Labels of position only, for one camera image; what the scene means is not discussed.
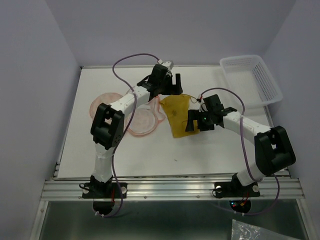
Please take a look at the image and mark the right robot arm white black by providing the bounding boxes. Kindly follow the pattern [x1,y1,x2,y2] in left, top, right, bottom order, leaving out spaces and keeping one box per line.
[185,94,296,199]

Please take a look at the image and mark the aluminium frame rail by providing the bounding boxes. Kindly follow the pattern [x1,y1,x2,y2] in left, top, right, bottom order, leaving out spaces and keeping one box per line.
[40,176,305,201]

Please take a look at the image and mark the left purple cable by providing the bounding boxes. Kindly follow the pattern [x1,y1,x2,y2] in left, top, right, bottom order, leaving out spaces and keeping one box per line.
[94,52,165,219]

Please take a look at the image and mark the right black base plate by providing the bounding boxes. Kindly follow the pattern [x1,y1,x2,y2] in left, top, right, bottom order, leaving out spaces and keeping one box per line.
[212,182,261,199]

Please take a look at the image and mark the white plastic basket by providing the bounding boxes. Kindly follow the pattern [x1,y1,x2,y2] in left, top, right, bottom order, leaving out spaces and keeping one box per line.
[219,55,283,109]

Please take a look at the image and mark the clear plastic bag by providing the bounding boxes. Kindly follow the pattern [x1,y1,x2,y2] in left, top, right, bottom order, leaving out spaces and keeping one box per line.
[230,219,297,240]

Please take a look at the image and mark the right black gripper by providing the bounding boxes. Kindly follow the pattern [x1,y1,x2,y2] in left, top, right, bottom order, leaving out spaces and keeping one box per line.
[184,108,213,132]

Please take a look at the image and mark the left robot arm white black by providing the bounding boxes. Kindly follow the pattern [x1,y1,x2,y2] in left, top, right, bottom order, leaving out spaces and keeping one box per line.
[84,60,183,197]

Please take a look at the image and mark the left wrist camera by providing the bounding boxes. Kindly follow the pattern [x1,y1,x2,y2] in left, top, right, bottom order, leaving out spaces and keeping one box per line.
[162,60,174,70]

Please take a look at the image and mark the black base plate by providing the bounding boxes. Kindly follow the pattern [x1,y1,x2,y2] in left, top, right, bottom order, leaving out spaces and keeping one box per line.
[212,182,261,199]
[79,182,128,199]

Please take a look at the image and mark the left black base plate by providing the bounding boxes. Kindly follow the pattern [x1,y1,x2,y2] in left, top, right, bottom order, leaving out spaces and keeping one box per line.
[79,182,128,199]

